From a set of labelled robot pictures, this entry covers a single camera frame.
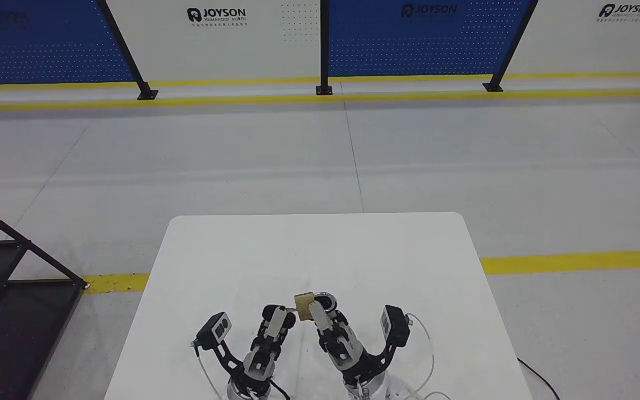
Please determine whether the blue partition panel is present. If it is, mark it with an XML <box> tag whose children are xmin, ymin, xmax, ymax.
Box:
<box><xmin>0</xmin><ymin>0</ymin><xmax>136</xmax><ymax>85</ymax></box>
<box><xmin>327</xmin><ymin>0</ymin><xmax>532</xmax><ymax>79</ymax></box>

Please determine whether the brass padlock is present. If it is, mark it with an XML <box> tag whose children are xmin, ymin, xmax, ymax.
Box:
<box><xmin>293</xmin><ymin>291</ymin><xmax>317</xmax><ymax>322</ymax></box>

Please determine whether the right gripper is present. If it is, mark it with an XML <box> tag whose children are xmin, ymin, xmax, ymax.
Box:
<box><xmin>306</xmin><ymin>291</ymin><xmax>370</xmax><ymax>377</ymax></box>

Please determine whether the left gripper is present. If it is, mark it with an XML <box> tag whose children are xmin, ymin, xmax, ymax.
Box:
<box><xmin>241</xmin><ymin>304</ymin><xmax>298</xmax><ymax>387</ymax></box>

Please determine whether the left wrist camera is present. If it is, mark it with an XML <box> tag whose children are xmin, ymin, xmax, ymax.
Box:
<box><xmin>194</xmin><ymin>311</ymin><xmax>244</xmax><ymax>382</ymax></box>

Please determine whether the black partition post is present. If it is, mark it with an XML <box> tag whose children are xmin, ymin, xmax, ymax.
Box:
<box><xmin>315</xmin><ymin>0</ymin><xmax>334</xmax><ymax>97</ymax></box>
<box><xmin>481</xmin><ymin>0</ymin><xmax>540</xmax><ymax>94</ymax></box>
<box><xmin>96</xmin><ymin>0</ymin><xmax>160</xmax><ymax>101</ymax></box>

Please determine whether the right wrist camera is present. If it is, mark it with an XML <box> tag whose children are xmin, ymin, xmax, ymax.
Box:
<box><xmin>368</xmin><ymin>304</ymin><xmax>412</xmax><ymax>381</ymax></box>

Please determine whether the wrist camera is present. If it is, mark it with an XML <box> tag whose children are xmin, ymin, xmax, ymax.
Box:
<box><xmin>194</xmin><ymin>311</ymin><xmax>244</xmax><ymax>382</ymax></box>
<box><xmin>368</xmin><ymin>304</ymin><xmax>412</xmax><ymax>381</ymax></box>

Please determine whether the white partition panel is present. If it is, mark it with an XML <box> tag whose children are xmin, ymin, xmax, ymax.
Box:
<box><xmin>505</xmin><ymin>0</ymin><xmax>640</xmax><ymax>77</ymax></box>
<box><xmin>106</xmin><ymin>0</ymin><xmax>322</xmax><ymax>84</ymax></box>

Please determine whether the thin white cable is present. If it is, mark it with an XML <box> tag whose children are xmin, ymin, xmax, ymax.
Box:
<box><xmin>191</xmin><ymin>343</ymin><xmax>224</xmax><ymax>400</ymax></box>
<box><xmin>399</xmin><ymin>312</ymin><xmax>452</xmax><ymax>400</ymax></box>

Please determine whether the black metal rack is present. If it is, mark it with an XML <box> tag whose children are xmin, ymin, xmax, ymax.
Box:
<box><xmin>0</xmin><ymin>218</ymin><xmax>92</xmax><ymax>400</ymax></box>

